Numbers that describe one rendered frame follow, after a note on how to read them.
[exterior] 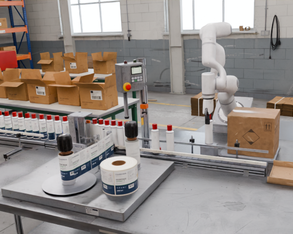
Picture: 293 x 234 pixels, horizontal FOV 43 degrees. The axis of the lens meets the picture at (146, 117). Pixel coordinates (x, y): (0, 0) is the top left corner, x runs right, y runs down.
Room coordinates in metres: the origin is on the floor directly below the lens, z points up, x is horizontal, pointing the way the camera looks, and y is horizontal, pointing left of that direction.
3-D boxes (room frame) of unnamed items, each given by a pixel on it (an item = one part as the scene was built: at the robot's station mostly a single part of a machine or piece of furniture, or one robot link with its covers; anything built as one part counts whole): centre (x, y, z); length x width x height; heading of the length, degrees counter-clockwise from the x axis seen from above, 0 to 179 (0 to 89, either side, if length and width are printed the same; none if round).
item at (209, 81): (2.38, -0.41, 1.34); 0.09 x 0.08 x 0.13; 77
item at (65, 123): (2.72, 0.61, 0.98); 0.05 x 0.05 x 0.20
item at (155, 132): (2.39, -0.05, 0.98); 0.05 x 0.05 x 0.20
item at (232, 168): (2.43, 0.04, 0.85); 1.65 x 0.11 x 0.05; 64
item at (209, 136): (2.38, -0.41, 1.03); 0.05 x 0.05 x 0.20
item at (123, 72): (2.56, 0.10, 1.38); 0.17 x 0.10 x 0.19; 119
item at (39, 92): (4.68, 1.26, 0.97); 0.45 x 0.38 x 0.37; 149
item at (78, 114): (2.53, 0.46, 1.14); 0.14 x 0.11 x 0.01; 64
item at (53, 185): (1.97, 0.46, 0.89); 0.31 x 0.31 x 0.01
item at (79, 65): (7.07, 1.28, 0.97); 0.42 x 0.39 x 0.37; 144
